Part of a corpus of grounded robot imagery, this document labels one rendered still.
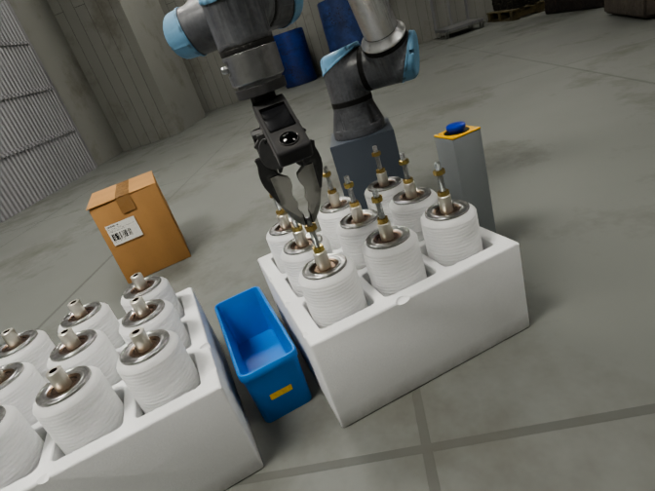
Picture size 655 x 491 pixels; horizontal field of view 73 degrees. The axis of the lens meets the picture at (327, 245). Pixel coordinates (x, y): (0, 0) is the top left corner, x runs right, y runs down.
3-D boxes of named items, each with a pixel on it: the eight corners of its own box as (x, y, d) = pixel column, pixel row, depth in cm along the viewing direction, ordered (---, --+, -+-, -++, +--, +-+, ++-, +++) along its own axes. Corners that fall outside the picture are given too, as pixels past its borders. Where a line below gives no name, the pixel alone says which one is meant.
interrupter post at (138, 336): (137, 349, 67) (128, 331, 66) (153, 341, 68) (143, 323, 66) (138, 357, 65) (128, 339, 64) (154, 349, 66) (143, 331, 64)
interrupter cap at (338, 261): (357, 259, 72) (355, 255, 71) (327, 284, 67) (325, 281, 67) (324, 253, 77) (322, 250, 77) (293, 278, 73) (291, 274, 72)
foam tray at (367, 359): (283, 321, 109) (256, 258, 101) (419, 256, 117) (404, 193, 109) (343, 429, 74) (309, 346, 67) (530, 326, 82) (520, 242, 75)
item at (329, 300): (391, 342, 79) (365, 254, 71) (359, 378, 73) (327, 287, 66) (350, 329, 86) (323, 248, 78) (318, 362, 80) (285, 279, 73)
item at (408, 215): (417, 260, 101) (400, 187, 93) (459, 262, 95) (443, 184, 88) (400, 284, 94) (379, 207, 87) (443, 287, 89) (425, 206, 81)
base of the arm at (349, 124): (335, 132, 137) (326, 100, 133) (383, 119, 135) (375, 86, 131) (334, 144, 124) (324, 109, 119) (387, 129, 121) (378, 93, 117)
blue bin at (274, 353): (233, 346, 106) (212, 305, 101) (275, 324, 108) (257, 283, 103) (263, 430, 79) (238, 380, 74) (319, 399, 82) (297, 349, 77)
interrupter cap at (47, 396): (43, 385, 66) (40, 382, 66) (94, 360, 68) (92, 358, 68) (32, 418, 59) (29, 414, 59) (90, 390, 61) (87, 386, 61)
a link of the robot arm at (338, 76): (338, 97, 133) (326, 50, 127) (381, 86, 126) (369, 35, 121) (324, 107, 123) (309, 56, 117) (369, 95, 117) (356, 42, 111)
